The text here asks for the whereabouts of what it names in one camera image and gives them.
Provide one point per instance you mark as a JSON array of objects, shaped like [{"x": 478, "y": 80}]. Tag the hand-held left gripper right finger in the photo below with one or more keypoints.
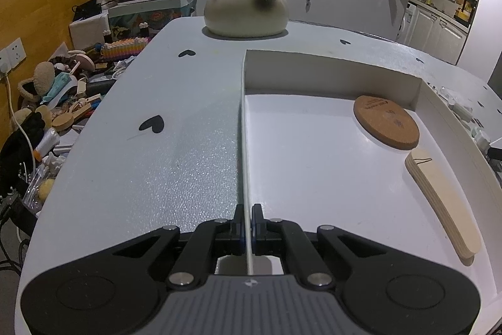
[{"x": 257, "y": 231}]

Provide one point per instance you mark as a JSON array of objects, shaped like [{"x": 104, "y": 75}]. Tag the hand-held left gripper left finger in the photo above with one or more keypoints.
[{"x": 239, "y": 231}]

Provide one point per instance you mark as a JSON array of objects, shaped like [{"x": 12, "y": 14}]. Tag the white shallow cardboard box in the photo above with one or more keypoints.
[{"x": 313, "y": 162}]

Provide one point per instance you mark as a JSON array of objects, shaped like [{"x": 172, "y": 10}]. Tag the round cork coaster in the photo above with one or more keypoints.
[{"x": 386, "y": 122}]

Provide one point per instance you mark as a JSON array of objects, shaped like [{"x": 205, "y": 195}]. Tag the light curved plywood piece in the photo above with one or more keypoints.
[{"x": 443, "y": 201}]

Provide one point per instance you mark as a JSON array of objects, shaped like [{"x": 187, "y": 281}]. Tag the wooden spoon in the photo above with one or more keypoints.
[{"x": 64, "y": 120}]

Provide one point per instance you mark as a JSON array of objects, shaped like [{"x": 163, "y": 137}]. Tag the rainbow building block toy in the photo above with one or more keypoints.
[{"x": 125, "y": 47}]

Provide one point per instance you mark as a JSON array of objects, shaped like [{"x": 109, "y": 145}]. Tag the colourful printed storage box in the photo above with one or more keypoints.
[{"x": 157, "y": 19}]

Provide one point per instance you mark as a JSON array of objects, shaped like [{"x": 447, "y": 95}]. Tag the blue face mask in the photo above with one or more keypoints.
[{"x": 59, "y": 85}]

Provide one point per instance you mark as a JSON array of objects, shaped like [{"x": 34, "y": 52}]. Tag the black plush cloth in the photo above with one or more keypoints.
[{"x": 17, "y": 154}]

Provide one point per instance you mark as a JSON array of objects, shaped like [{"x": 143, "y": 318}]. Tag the clear plastic wrapper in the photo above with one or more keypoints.
[{"x": 457, "y": 103}]

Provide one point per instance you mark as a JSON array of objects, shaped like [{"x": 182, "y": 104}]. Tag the beige plush slipper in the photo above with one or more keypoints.
[{"x": 41, "y": 78}]

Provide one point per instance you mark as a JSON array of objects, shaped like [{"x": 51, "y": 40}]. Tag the white fabric storage box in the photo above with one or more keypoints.
[{"x": 88, "y": 31}]

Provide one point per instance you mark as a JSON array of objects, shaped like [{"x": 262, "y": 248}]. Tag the black bag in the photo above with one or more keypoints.
[{"x": 87, "y": 8}]

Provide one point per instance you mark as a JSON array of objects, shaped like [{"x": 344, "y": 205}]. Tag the white kitchen base cabinets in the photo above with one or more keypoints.
[{"x": 435, "y": 29}]

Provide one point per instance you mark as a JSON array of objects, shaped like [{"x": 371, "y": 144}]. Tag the white wall power outlet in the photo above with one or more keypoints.
[{"x": 13, "y": 54}]

